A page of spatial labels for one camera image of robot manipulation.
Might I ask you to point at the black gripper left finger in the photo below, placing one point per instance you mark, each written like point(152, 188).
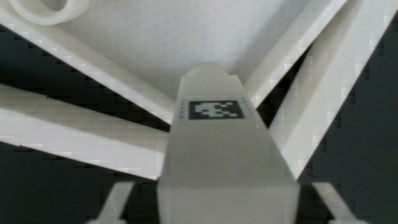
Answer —
point(112, 209)

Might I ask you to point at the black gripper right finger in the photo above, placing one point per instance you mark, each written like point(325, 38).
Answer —
point(343, 216)

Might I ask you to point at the white desk top panel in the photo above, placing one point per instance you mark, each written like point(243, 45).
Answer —
point(135, 41)

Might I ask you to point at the white right barrier block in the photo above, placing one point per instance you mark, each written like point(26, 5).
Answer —
point(325, 78)

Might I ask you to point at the white front barrier rail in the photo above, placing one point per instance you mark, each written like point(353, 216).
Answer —
point(80, 134)

